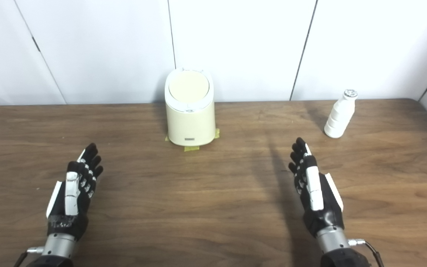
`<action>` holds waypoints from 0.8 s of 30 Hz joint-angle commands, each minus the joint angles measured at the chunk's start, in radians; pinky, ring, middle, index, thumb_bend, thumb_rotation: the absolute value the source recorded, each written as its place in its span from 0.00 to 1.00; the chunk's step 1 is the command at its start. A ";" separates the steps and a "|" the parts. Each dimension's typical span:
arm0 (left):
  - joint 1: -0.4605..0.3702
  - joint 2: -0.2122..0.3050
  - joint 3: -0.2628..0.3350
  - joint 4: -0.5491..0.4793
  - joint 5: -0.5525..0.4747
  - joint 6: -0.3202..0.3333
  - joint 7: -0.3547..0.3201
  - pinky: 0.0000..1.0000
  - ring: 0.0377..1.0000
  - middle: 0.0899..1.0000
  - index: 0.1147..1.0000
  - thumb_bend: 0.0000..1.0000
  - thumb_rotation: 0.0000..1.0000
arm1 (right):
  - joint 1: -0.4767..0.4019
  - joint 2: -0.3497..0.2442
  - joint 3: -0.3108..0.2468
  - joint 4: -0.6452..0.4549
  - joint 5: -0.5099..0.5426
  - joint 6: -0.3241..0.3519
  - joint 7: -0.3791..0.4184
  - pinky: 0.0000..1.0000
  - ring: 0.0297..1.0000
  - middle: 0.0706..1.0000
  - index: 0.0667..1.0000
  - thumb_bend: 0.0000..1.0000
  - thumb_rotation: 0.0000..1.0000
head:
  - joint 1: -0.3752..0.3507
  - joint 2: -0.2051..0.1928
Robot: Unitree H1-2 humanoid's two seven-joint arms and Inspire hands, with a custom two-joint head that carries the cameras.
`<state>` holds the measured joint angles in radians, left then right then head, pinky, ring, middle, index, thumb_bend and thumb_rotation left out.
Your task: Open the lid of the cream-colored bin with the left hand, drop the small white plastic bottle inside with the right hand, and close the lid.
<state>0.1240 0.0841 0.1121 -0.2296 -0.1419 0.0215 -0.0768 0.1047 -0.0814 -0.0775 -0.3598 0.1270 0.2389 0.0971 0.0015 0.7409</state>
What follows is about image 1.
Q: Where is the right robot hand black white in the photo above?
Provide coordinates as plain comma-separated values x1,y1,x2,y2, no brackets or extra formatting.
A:
288,137,345,238

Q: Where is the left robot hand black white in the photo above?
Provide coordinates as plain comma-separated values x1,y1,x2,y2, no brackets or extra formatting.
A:
46,143,104,241

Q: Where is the small white plastic bottle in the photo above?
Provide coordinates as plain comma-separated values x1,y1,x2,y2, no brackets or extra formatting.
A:
324,89,358,139

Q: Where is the round cream bin lid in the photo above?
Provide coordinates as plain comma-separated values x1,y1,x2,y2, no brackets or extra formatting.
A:
169,70,210,103

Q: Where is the cream-colored bin body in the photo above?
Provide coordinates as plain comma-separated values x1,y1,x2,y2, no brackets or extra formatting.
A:
165,68,216,146

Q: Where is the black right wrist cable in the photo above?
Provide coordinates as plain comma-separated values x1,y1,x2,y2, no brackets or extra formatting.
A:
349,239,384,267

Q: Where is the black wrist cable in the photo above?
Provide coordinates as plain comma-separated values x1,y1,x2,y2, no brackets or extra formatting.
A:
349,239,384,267
13,247,45,267

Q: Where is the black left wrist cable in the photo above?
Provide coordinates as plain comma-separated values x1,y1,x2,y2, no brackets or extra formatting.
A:
13,247,45,267

